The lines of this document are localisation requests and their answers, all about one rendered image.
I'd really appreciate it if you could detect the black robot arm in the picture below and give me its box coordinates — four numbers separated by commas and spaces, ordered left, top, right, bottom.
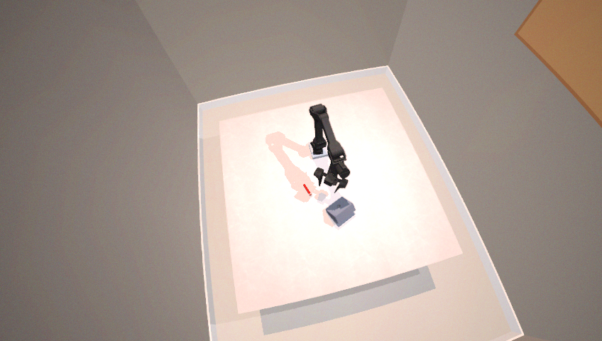
309, 103, 350, 187

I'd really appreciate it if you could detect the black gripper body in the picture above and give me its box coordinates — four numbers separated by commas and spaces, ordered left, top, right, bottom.
314, 166, 349, 189

